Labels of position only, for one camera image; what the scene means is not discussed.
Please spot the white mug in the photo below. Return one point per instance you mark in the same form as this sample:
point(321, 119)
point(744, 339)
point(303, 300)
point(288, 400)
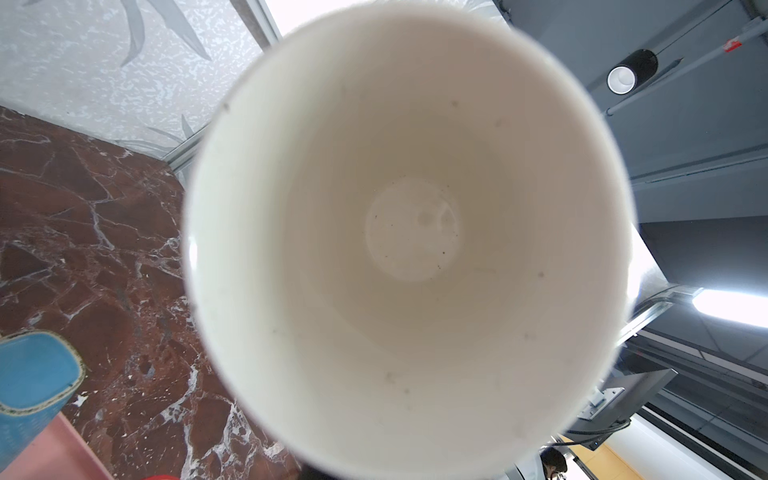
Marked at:
point(407, 243)

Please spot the pink plastic tray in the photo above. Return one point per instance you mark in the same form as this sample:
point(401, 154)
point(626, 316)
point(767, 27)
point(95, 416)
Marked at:
point(58, 452)

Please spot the red mug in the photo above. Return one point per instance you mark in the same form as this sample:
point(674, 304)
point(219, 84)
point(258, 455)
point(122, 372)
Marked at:
point(161, 477)

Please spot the blue mug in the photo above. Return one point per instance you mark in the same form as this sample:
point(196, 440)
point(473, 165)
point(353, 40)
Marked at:
point(40, 371)

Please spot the black ceiling spotlight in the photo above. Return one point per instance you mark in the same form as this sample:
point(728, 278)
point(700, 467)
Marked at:
point(633, 71)

